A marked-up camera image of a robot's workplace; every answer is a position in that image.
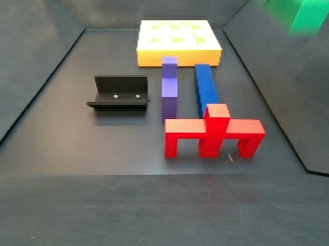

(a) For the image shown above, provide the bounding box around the purple long block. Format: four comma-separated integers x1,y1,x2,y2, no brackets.
162,57,178,120

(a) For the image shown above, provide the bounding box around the red cross-shaped block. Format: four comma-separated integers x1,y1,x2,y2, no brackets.
164,104,266,159

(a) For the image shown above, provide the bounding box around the blue long block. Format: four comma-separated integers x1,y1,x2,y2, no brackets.
194,64,219,117

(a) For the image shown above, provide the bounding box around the black bracket holder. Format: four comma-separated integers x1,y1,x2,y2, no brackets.
86,75,148,110

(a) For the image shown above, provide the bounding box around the yellow slotted board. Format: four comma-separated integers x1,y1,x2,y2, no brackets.
136,20,222,67

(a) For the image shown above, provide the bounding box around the green long block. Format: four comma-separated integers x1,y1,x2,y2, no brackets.
251,0,329,35

